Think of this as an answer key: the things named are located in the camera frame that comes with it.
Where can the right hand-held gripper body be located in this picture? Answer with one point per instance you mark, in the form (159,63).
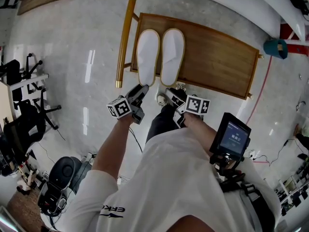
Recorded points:
(196,105)

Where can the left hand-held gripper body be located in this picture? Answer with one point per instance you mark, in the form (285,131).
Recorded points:
(120,107)

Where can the white slipper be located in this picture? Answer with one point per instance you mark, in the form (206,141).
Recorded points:
(147,57)
(172,54)

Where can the person's left forearm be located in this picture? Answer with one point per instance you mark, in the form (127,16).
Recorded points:
(111,146)

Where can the person's right forearm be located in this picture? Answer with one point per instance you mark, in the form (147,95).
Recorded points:
(200,132)

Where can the person's right shoe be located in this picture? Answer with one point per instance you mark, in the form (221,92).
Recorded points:
(181,86)

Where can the person's black trousers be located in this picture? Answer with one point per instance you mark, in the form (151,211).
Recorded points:
(161,122)

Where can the black tablet monitor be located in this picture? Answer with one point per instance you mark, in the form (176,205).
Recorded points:
(231,136)

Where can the wooden shelf cart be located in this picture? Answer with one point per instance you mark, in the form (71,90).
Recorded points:
(217,57)

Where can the black waist harness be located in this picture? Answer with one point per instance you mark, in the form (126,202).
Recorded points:
(231,173)

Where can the person's white t-shirt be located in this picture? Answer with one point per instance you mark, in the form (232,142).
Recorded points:
(169,182)

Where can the black round device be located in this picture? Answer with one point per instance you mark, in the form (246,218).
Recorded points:
(64,170)

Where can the black office chair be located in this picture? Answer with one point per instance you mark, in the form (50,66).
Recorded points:
(12,69)
(26,129)

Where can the teal waste bin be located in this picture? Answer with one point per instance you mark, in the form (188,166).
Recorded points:
(275,48)

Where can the black equipment case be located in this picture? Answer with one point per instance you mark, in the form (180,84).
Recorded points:
(51,199)

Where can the white metal storage rack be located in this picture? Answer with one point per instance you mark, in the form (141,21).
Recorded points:
(253,4)

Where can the red cabinet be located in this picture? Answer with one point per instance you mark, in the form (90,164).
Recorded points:
(297,45)

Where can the white low shelf unit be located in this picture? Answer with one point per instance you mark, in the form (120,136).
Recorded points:
(292,194)

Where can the white frame desk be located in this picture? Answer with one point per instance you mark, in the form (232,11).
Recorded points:
(36,77)

